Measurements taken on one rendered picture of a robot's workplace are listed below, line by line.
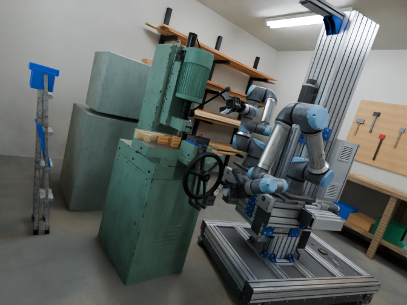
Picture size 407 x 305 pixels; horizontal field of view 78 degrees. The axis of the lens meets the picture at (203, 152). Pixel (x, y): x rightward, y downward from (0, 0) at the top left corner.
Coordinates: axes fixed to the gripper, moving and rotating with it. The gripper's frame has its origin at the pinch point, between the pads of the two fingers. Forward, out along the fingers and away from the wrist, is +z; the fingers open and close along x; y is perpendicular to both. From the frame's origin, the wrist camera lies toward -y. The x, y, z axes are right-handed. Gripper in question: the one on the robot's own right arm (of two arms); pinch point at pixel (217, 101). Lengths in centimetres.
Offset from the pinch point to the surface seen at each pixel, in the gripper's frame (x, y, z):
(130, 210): 62, -52, 34
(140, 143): 27, -24, 41
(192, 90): -5.3, -4.6, 16.6
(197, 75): -13.2, 0.6, 15.9
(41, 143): 15, -87, 79
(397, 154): 9, 31, -312
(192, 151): 33.0, -5.9, 18.2
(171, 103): -3.6, -23.9, 18.9
